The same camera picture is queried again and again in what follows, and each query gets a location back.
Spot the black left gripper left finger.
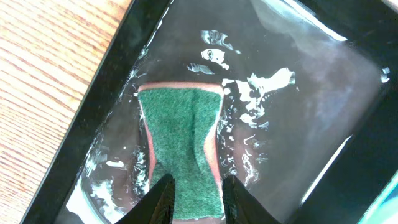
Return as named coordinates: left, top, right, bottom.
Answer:
left=116, top=174, right=175, bottom=224

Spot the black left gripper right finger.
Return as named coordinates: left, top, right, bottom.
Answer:
left=222, top=175, right=280, bottom=224

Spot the black water tray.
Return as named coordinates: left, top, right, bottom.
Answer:
left=22, top=1, right=397, bottom=223

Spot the teal plastic tray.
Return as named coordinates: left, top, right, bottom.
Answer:
left=358, top=172, right=398, bottom=224

